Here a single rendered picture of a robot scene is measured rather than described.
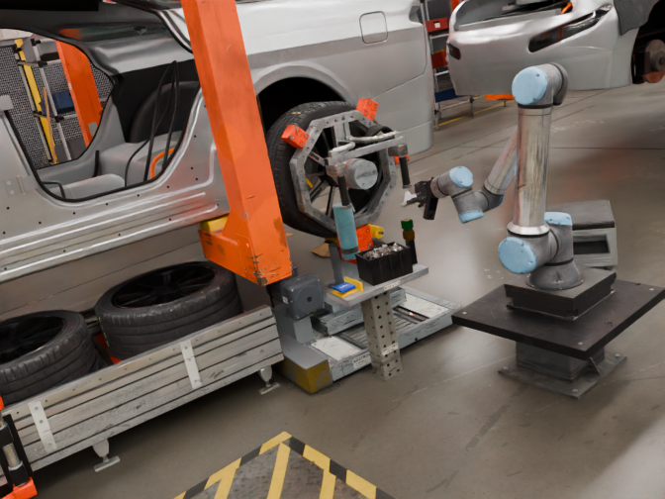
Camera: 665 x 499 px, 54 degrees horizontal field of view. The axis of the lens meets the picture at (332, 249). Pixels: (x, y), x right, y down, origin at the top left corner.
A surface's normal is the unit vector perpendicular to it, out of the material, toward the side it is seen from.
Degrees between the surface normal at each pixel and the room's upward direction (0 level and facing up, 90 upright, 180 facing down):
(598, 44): 90
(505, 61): 89
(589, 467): 0
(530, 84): 81
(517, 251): 93
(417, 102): 90
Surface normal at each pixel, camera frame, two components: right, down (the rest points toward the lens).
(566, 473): -0.18, -0.94
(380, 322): 0.52, 0.17
